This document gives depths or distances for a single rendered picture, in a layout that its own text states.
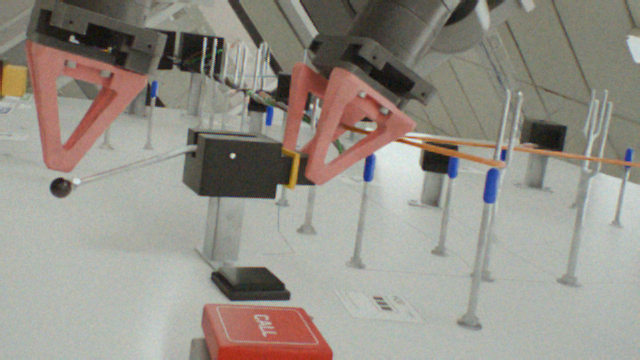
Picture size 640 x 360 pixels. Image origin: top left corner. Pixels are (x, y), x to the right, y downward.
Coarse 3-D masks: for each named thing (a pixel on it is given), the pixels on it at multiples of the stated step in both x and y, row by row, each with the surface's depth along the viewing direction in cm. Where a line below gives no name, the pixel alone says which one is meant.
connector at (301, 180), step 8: (296, 152) 57; (288, 160) 55; (304, 160) 55; (280, 168) 54; (288, 168) 55; (304, 168) 55; (280, 176) 54; (288, 176) 55; (304, 176) 55; (296, 184) 55; (304, 184) 56; (312, 184) 56
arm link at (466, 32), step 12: (468, 0) 61; (480, 0) 61; (456, 12) 61; (468, 12) 60; (480, 12) 62; (456, 24) 61; (468, 24) 62; (480, 24) 63; (444, 36) 63; (456, 36) 63; (468, 36) 63; (480, 36) 65; (432, 48) 66; (444, 48) 65; (456, 48) 65; (468, 48) 65
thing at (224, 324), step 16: (208, 304) 37; (224, 304) 37; (208, 320) 35; (224, 320) 35; (240, 320) 35; (256, 320) 36; (272, 320) 36; (288, 320) 36; (304, 320) 36; (208, 336) 35; (224, 336) 33; (240, 336) 34; (256, 336) 34; (272, 336) 34; (288, 336) 34; (304, 336) 34; (320, 336) 35; (224, 352) 32; (240, 352) 32; (256, 352) 33; (272, 352) 33; (288, 352) 33; (304, 352) 33; (320, 352) 33
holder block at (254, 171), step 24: (192, 144) 54; (216, 144) 52; (240, 144) 52; (264, 144) 53; (192, 168) 53; (216, 168) 52; (240, 168) 52; (264, 168) 53; (216, 192) 52; (240, 192) 53; (264, 192) 53
